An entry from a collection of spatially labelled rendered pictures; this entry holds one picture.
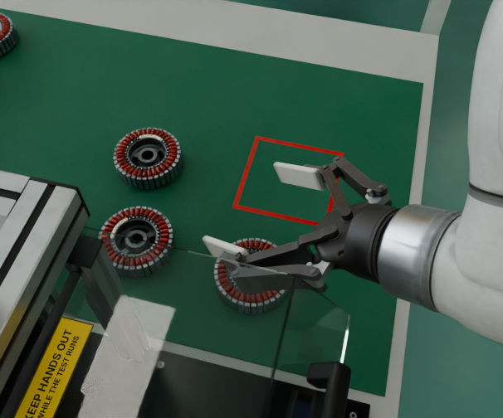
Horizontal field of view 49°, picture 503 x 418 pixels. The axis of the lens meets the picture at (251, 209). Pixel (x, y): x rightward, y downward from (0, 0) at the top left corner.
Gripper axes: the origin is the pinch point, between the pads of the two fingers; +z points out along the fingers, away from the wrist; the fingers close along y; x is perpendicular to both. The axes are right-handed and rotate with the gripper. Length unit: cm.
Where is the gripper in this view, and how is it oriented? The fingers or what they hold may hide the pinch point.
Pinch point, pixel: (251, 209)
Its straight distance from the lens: 66.3
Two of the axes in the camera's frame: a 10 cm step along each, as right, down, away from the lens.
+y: 6.2, -6.6, 4.3
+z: -6.8, -1.8, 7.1
